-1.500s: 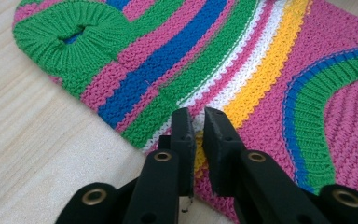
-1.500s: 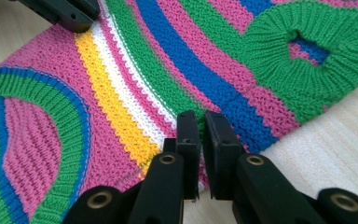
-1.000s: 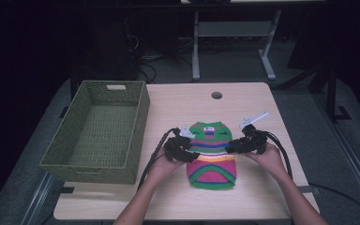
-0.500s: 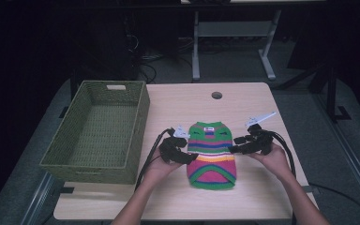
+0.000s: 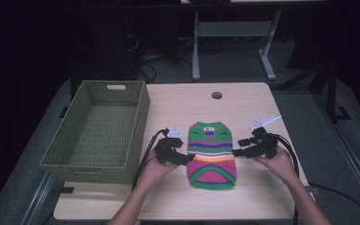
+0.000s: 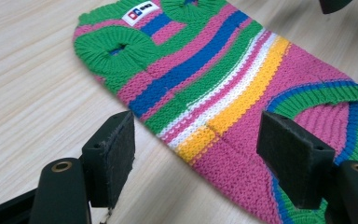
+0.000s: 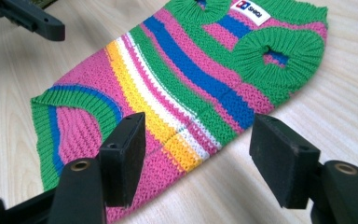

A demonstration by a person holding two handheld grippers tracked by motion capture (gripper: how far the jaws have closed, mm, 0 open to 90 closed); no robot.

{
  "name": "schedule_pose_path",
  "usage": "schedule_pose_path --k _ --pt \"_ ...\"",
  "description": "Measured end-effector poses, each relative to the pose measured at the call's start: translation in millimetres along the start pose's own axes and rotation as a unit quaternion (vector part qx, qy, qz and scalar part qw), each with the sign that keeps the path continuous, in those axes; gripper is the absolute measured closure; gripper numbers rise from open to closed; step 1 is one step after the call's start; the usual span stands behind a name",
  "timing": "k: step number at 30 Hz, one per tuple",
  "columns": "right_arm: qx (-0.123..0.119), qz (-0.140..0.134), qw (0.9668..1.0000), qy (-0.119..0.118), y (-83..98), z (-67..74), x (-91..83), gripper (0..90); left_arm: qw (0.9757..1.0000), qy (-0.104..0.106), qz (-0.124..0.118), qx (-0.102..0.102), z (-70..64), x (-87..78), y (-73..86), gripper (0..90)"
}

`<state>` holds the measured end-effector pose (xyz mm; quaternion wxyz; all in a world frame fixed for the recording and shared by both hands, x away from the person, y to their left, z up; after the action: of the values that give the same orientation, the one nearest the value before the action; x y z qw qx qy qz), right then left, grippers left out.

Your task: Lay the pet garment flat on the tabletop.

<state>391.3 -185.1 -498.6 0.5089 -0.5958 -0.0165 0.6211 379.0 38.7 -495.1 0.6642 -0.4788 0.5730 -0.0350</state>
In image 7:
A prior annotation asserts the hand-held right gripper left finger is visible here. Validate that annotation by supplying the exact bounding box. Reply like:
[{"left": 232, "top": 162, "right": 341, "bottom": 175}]
[{"left": 98, "top": 112, "right": 147, "bottom": 208}]

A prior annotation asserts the striped knitted pet sweater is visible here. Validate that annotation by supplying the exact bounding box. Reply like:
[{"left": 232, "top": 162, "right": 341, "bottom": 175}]
[{"left": 30, "top": 0, "right": 329, "bottom": 224}]

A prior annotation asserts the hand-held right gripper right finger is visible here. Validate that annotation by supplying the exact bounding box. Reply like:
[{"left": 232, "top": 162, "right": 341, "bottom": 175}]
[{"left": 249, "top": 113, "right": 322, "bottom": 210}]

